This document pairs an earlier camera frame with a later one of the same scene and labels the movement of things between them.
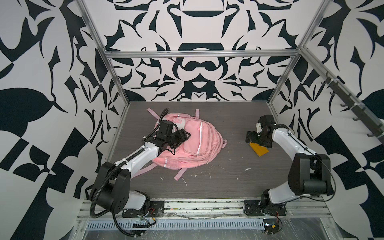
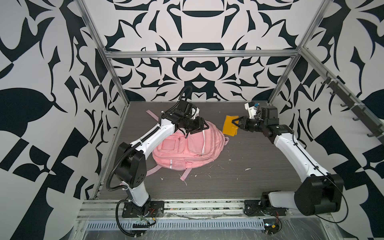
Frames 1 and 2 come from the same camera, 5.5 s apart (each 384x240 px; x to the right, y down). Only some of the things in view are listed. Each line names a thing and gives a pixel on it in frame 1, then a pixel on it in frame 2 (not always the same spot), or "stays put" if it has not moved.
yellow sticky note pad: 260,150 → 229,128
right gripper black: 254,139 → 244,126
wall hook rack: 377,128 stays put
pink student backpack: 205,143 stays put
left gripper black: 181,136 → 200,125
